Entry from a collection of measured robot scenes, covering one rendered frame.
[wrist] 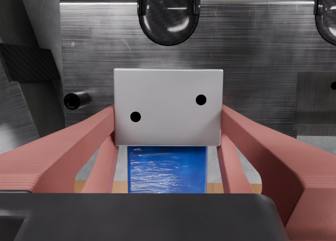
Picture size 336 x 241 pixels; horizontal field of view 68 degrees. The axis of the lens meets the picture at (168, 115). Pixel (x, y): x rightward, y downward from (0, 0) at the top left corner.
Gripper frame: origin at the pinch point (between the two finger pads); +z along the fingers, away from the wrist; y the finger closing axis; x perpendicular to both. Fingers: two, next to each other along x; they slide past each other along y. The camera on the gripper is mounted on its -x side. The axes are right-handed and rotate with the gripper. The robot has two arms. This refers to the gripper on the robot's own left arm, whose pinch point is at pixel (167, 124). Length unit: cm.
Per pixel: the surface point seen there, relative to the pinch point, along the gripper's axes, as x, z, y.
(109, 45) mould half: -1.9, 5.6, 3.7
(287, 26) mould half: -3.1, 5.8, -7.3
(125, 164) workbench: 12.1, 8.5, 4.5
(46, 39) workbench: 0.8, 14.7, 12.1
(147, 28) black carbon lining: -2.8, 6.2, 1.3
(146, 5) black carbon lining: -4.0, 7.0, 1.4
